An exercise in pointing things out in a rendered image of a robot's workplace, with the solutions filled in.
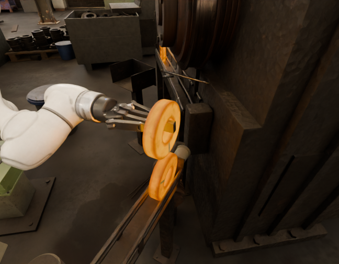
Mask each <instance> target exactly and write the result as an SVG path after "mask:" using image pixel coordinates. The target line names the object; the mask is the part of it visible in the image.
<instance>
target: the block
mask: <svg viewBox="0 0 339 264"><path fill-rule="evenodd" d="M212 116H213V110H212V109H211V107H210V105H209V104H208V103H194V104H187V105H186V110H185V127H184V143H185V146H186V147H188V148H189V150H190V155H197V154H202V153H206V152H207V145H208V140H209V134H210V128H211V122H212Z"/></svg>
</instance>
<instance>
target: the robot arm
mask: <svg viewBox="0 0 339 264"><path fill-rule="evenodd" d="M0 12H1V5H0ZM44 102H45V104H44V105H43V106H42V108H41V109H40V110H38V111H37V112H35V111H29V110H26V109H25V110H21V111H19V110H18V108H17V107H16V106H15V105H14V104H13V103H12V102H10V101H7V100H5V99H4V98H2V95H1V91H0V136H1V139H2V140H3V141H4V143H3V145H2V146H1V149H0V158H1V159H2V162H3V163H5V164H7V165H9V166H12V167H14V168H17V169H20V170H29V169H33V168H36V167H38V166H39V165H41V164H42V163H44V162H45V161H46V160H47V159H48V158H50V157H51V156H52V155H53V154H54V153H55V152H56V150H57V149H58V148H59V147H60V146H61V145H62V144H63V142H64V141H65V140H66V138H67V136H68V134H69V133H70V132H71V130H72V129H73V128H74V127H75V126H76V125H77V124H79V123H80V122H82V121H83V120H88V121H91V122H95V123H101V122H103V123H106V124H107V128H108V130H113V129H120V130H129V131H139V132H143V130H144V125H145V121H146V119H147V116H148V114H149V112H150V110H151V109H150V108H148V107H146V106H143V105H141V104H139V103H137V102H136V101H135V100H133V101H131V104H126V103H119V102H118V101H117V100H116V99H114V98H110V97H107V96H106V95H105V94H103V93H97V92H94V91H89V90H88V89H86V88H84V87H81V86H78V85H73V84H56V85H53V86H50V87H49V88H47V90H46V91H45V93H44ZM164 131H165V132H168V133H172V134H173V133H174V132H175V131H176V121H173V120H168V121H167V123H166V125H165V127H164Z"/></svg>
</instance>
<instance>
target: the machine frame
mask: <svg viewBox="0 0 339 264"><path fill-rule="evenodd" d="M184 71H185V72H186V74H187V75H188V76H189V77H192V78H195V79H200V80H203V81H207V82H209V84H205V83H201V82H197V81H194V80H191V81H192V82H193V84H194V86H192V85H191V84H190V91H188V94H189V95H190V98H191V100H192V102H193V103H198V96H197V94H196V93H197V92H198V93H199V95H200V96H201V98H202V101H200V103H208V104H209V105H210V107H211V109H212V110H213V116H212V122H211V128H210V134H209V140H208V145H207V152H206V153H202V154H197V155H190V156H189V157H188V158H187V170H186V175H187V179H188V182H189V186H190V189H191V193H192V196H193V199H194V203H195V207H196V211H197V214H198V218H199V221H200V225H201V229H202V233H203V235H204V239H205V242H206V246H207V247H210V248H211V251H212V255H213V257H214V258H219V257H224V256H229V255H235V254H241V253H244V252H250V251H256V250H261V249H266V248H272V247H278V246H283V245H289V244H294V243H300V242H303V241H309V240H315V239H320V238H323V237H324V236H326V235H327V234H328V232H327V231H326V229H325V228H324V227H323V226H322V224H321V222H322V221H323V220H324V219H325V218H327V217H328V216H329V215H330V214H331V213H332V212H333V211H334V210H335V209H336V208H337V207H338V206H339V0H242V1H241V8H240V14H239V19H238V23H237V26H236V30H235V33H234V36H233V39H232V41H231V44H230V46H229V48H228V50H227V51H226V53H225V54H224V55H223V56H222V57H221V58H220V59H218V60H208V62H207V63H206V65H205V66H204V67H203V68H202V69H195V68H194V67H192V68H188V69H187V70H184Z"/></svg>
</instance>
